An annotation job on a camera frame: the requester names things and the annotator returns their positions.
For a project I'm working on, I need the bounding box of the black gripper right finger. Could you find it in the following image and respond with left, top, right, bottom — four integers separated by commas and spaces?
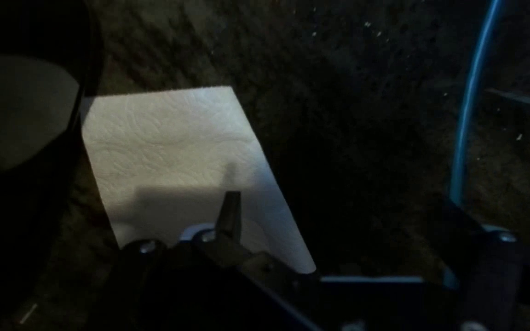
439, 196, 483, 282

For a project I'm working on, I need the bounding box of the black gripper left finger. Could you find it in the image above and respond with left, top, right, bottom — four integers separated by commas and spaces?
215, 189, 242, 238

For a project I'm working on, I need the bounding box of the grey power cable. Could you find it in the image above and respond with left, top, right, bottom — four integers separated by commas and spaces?
441, 0, 507, 290

